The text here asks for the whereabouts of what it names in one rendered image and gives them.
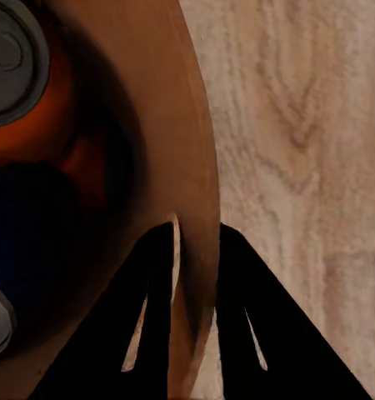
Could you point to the can of soda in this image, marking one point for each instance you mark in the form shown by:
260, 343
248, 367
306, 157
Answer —
96, 161
37, 103
39, 211

